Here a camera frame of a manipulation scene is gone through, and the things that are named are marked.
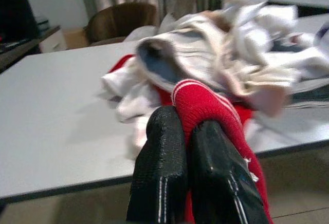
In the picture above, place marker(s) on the white crumpled garment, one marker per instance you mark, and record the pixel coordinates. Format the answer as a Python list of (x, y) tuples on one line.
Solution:
[(133, 98)]

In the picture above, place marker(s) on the brown round-backed chair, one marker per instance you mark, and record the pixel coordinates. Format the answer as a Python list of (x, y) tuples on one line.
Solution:
[(120, 21)]

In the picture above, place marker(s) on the black monitor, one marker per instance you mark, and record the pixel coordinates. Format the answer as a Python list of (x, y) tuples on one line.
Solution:
[(15, 8)]

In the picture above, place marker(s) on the striped beige white garment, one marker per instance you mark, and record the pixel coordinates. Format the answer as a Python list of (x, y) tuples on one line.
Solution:
[(205, 49)]

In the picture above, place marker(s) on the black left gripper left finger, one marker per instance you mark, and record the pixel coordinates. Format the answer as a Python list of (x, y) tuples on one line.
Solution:
[(162, 157)]

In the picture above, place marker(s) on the red knit garment white stripes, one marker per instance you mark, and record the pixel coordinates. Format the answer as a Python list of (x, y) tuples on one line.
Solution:
[(198, 100)]

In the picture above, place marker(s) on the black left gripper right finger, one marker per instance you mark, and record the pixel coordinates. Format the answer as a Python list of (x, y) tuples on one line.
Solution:
[(218, 177)]

